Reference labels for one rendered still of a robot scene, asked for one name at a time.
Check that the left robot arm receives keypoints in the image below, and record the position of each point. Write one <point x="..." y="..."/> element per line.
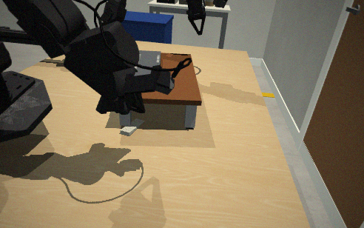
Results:
<point x="115" y="10"/>

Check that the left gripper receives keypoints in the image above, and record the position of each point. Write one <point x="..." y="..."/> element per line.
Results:
<point x="193" y="13"/>

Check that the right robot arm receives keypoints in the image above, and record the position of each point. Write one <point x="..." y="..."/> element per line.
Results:
<point x="51" y="23"/>

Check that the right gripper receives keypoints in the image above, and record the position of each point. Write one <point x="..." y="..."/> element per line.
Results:
<point x="121" y="91"/>

